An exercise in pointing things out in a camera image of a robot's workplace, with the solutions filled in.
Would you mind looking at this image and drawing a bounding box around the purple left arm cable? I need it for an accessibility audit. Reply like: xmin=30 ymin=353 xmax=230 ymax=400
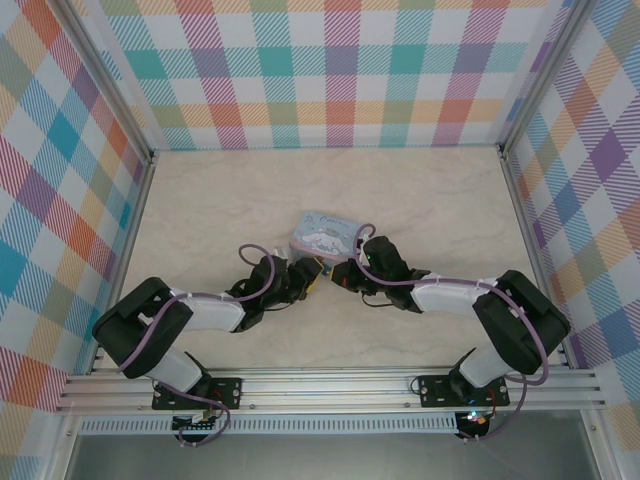
xmin=114 ymin=243 xmax=281 ymax=374

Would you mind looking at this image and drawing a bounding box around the white slotted cable duct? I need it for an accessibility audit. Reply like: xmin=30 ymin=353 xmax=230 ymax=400
xmin=78 ymin=412 xmax=461 ymax=436

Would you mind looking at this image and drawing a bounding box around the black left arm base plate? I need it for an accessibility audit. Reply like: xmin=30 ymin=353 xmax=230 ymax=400
xmin=151 ymin=376 xmax=244 ymax=412

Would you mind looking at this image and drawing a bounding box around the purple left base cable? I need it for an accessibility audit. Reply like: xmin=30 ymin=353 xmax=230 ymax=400
xmin=158 ymin=392 xmax=233 ymax=447

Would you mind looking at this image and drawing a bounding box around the right lit circuit board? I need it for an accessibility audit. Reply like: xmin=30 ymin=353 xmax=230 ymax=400
xmin=460 ymin=408 xmax=495 ymax=430

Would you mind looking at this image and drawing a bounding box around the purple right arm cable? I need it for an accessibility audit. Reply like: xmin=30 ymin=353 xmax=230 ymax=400
xmin=352 ymin=223 xmax=554 ymax=387

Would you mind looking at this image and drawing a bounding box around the light blue cartoon tin box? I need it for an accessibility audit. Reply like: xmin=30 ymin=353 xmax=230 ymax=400
xmin=288 ymin=210 xmax=374 ymax=267

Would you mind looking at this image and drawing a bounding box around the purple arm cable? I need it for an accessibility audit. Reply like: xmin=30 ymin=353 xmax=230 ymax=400
xmin=114 ymin=243 xmax=281 ymax=374
xmin=352 ymin=223 xmax=554 ymax=387

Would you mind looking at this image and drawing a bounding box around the aluminium mounting rail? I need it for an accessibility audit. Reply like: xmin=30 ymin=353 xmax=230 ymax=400
xmin=53 ymin=366 xmax=605 ymax=415

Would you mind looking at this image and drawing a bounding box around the black right camera cable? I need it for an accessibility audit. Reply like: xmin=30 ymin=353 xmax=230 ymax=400
xmin=359 ymin=291 xmax=401 ymax=309

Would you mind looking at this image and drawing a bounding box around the aluminium frame post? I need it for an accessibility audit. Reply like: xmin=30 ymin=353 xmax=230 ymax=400
xmin=58 ymin=0 xmax=157 ymax=166
xmin=497 ymin=0 xmax=594 ymax=157

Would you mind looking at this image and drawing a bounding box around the grey metal shelf panel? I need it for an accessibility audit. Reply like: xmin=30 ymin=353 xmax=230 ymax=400
xmin=63 ymin=433 xmax=601 ymax=480

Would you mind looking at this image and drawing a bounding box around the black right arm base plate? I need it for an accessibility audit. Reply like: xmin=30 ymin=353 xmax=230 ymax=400
xmin=416 ymin=372 xmax=511 ymax=409

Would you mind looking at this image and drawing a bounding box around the aluminium table side rail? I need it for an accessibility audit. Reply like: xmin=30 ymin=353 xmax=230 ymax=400
xmin=498 ymin=148 xmax=576 ymax=371
xmin=84 ymin=152 xmax=160 ymax=376

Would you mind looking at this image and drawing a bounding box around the left green circuit board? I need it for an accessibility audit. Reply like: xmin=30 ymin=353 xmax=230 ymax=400
xmin=171 ymin=413 xmax=220 ymax=433

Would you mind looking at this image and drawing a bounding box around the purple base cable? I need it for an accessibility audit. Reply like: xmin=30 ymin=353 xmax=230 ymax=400
xmin=457 ymin=372 xmax=529 ymax=444
xmin=158 ymin=392 xmax=233 ymax=447

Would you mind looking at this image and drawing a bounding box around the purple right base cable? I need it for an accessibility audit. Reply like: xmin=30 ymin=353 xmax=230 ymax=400
xmin=457 ymin=372 xmax=529 ymax=444

